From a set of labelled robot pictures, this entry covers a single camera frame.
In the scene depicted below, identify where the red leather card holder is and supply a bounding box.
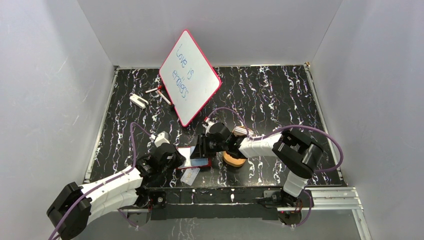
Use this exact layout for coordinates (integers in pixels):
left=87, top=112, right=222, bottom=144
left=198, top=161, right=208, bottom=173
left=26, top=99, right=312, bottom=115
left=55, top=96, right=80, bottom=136
left=176, top=146, right=212, bottom=170

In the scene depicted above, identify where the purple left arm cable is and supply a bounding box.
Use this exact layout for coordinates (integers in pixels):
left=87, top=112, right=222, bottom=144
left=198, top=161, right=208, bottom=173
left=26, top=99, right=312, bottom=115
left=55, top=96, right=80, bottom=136
left=47, top=122, right=153, bottom=240

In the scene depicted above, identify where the orange oval tray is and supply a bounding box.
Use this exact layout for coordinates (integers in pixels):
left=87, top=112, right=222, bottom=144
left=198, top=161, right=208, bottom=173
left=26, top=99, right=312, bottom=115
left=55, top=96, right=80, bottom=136
left=222, top=125, right=256, bottom=168

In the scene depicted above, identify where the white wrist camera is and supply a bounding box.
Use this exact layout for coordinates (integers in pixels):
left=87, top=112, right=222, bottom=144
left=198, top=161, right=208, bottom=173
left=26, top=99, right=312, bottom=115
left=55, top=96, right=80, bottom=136
left=202, top=117, right=215, bottom=129
left=149, top=131, right=170, bottom=148

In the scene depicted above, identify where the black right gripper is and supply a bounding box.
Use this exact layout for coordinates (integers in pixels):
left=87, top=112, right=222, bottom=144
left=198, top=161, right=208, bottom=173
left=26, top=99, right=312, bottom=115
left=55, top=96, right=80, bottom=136
left=189, top=133, right=228, bottom=160

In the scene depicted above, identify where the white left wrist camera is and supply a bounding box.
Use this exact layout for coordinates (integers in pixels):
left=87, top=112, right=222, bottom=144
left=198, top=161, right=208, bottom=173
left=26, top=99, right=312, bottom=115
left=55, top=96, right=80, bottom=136
left=149, top=131, right=170, bottom=148

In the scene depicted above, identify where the white whiteboard eraser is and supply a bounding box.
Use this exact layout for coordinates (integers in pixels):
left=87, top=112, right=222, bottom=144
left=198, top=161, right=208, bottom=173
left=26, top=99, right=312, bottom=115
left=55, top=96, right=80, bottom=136
left=129, top=93, right=149, bottom=109

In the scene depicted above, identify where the red capped marker pen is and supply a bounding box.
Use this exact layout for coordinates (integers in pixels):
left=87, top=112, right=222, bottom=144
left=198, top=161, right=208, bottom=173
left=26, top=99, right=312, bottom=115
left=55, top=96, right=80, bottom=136
left=145, top=85, right=163, bottom=94

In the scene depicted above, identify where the pink framed whiteboard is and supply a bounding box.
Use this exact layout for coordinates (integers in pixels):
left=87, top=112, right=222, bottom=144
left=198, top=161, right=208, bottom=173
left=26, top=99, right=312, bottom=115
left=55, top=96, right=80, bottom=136
left=159, top=29, right=222, bottom=127

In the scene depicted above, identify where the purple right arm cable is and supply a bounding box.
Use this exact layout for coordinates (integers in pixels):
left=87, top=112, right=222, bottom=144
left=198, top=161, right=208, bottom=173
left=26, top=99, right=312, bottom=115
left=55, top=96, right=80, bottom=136
left=205, top=107, right=344, bottom=228

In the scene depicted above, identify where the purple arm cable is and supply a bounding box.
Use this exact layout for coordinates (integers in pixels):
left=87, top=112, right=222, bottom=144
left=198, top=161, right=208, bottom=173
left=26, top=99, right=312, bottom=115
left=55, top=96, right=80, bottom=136
left=205, top=107, right=344, bottom=228
left=47, top=122, right=153, bottom=240

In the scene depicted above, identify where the silver credit card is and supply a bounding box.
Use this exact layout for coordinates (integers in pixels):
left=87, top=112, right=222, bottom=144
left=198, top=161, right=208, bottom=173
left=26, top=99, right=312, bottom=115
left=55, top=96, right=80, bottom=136
left=180, top=167, right=200, bottom=186

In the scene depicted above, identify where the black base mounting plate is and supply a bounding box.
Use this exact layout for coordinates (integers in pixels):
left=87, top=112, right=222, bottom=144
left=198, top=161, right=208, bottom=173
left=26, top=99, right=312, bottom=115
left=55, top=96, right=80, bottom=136
left=147, top=186, right=282, bottom=221

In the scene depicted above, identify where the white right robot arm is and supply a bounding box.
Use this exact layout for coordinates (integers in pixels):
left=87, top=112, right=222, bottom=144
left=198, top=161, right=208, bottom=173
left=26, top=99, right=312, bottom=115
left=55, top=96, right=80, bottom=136
left=190, top=122, right=324, bottom=207

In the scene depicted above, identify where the aluminium rail frame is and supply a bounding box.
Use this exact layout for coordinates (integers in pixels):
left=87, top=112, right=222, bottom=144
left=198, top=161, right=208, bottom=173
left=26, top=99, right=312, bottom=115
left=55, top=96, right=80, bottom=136
left=66, top=64, right=372, bottom=240

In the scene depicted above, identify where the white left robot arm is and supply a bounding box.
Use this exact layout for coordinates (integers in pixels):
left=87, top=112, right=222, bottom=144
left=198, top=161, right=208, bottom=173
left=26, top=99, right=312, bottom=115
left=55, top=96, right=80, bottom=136
left=46, top=143, right=187, bottom=240

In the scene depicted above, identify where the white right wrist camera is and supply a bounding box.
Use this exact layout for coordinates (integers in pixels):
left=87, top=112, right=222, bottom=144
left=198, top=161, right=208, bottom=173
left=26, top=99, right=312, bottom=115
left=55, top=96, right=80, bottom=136
left=202, top=117, right=215, bottom=129

